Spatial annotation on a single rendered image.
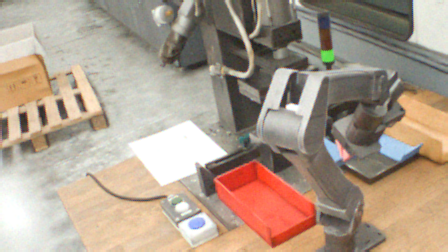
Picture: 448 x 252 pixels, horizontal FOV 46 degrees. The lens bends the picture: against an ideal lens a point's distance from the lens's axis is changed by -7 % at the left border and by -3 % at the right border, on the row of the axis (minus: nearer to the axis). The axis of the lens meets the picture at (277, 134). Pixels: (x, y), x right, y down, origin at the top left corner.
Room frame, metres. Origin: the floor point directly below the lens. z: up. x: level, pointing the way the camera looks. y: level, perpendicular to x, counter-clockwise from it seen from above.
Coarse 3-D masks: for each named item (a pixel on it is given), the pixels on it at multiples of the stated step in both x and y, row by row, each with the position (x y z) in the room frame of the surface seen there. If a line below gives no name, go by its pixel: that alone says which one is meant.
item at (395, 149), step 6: (384, 138) 1.24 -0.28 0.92; (390, 138) 1.24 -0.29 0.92; (390, 144) 1.21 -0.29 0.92; (396, 144) 1.20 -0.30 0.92; (402, 144) 1.20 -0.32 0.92; (420, 144) 1.14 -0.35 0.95; (384, 150) 1.18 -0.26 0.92; (390, 150) 1.18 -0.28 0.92; (396, 150) 1.17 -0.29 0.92; (402, 150) 1.17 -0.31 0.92; (408, 150) 1.16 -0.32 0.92; (414, 150) 1.13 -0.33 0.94; (390, 156) 1.15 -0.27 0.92; (396, 156) 1.15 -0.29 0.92; (402, 156) 1.14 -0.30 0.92; (408, 156) 1.13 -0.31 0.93
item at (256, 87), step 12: (240, 48) 1.38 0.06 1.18; (252, 48) 1.40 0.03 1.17; (264, 48) 1.39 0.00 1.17; (264, 60) 1.27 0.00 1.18; (276, 60) 1.26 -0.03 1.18; (288, 60) 1.24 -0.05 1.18; (300, 60) 1.24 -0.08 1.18; (264, 72) 1.26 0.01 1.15; (240, 84) 1.26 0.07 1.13; (252, 84) 1.23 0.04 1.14; (264, 84) 1.22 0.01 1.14; (252, 96) 1.22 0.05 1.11; (264, 96) 1.19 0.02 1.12
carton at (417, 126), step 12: (408, 108) 1.36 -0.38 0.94; (420, 108) 1.32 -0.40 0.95; (432, 108) 1.28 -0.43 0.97; (408, 120) 1.35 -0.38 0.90; (420, 120) 1.32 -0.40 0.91; (432, 120) 1.28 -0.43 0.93; (444, 120) 1.24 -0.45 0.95; (384, 132) 1.29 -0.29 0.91; (396, 132) 1.25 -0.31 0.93; (408, 132) 1.21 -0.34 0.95; (420, 132) 1.17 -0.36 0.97; (432, 132) 1.26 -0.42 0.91; (444, 132) 1.24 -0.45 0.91; (408, 144) 1.21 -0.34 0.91; (432, 144) 1.13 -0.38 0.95; (444, 144) 1.19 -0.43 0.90; (432, 156) 1.13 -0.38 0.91; (444, 156) 1.11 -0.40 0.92
